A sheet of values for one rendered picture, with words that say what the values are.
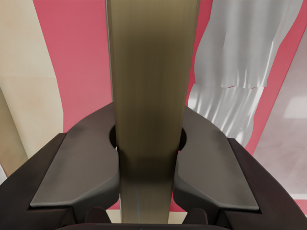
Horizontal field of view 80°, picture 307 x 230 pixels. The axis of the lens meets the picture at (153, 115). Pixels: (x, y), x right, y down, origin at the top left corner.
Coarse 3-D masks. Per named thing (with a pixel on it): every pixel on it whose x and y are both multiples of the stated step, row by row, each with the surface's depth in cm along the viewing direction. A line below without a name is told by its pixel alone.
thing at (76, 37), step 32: (32, 0) 14; (64, 0) 14; (96, 0) 14; (64, 32) 15; (96, 32) 15; (288, 32) 16; (64, 64) 17; (96, 64) 17; (192, 64) 17; (288, 64) 17
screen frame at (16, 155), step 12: (0, 96) 18; (0, 108) 18; (0, 120) 18; (12, 120) 19; (0, 132) 18; (12, 132) 19; (0, 144) 18; (12, 144) 20; (0, 156) 18; (12, 156) 20; (24, 156) 21; (0, 168) 18; (12, 168) 20; (0, 180) 19
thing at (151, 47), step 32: (128, 0) 5; (160, 0) 5; (192, 0) 6; (128, 32) 6; (160, 32) 6; (192, 32) 6; (128, 64) 6; (160, 64) 6; (128, 96) 7; (160, 96) 7; (128, 128) 8; (160, 128) 8; (128, 160) 8; (160, 160) 9; (128, 192) 10; (160, 192) 10
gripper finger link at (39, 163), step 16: (48, 144) 8; (32, 160) 7; (48, 160) 7; (16, 176) 7; (32, 176) 7; (0, 192) 6; (16, 192) 6; (32, 192) 6; (0, 208) 6; (16, 208) 6; (48, 208) 6; (64, 208) 6; (0, 224) 5; (16, 224) 5; (32, 224) 5; (48, 224) 5; (64, 224) 6
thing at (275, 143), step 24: (72, 96) 18; (96, 96) 18; (264, 96) 19; (288, 96) 19; (72, 120) 20; (264, 120) 20; (288, 120) 20; (264, 144) 22; (288, 144) 22; (288, 168) 24; (288, 192) 26
